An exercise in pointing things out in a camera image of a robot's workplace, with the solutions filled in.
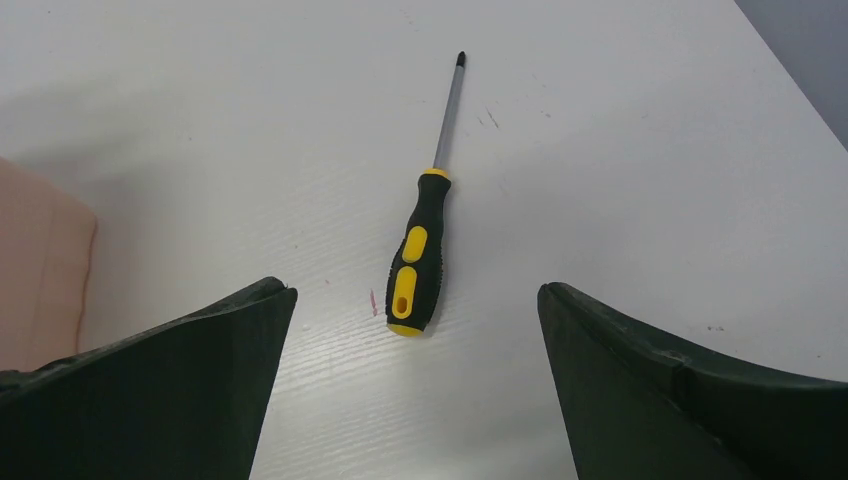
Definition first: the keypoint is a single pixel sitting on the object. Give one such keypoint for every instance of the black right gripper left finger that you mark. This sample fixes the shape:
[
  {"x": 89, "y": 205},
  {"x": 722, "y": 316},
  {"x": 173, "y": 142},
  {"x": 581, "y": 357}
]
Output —
[{"x": 184, "y": 400}]

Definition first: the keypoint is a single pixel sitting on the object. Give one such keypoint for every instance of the yellow black screwdriver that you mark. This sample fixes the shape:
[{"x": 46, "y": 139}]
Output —
[{"x": 416, "y": 273}]

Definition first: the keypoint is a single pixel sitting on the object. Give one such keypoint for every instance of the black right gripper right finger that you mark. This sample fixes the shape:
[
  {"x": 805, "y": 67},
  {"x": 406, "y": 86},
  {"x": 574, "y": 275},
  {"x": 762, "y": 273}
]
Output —
[{"x": 641, "y": 403}]

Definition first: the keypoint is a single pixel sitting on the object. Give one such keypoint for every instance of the pink plastic bin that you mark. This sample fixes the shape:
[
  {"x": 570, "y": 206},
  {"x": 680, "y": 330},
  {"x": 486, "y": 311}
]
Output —
[{"x": 46, "y": 248}]

